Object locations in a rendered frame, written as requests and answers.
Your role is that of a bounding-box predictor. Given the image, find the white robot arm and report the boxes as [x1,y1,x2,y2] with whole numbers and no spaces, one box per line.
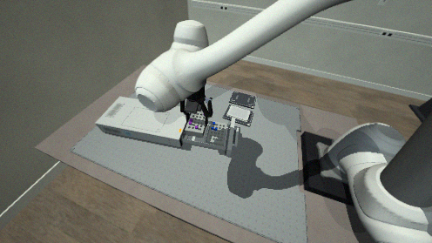
[135,0,432,243]

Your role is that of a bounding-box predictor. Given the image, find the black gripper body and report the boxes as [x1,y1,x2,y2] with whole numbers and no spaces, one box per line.
[187,86,206,104]

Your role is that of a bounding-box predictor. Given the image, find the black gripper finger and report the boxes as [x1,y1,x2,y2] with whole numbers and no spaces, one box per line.
[198,98,213,126]
[180,100,190,123]

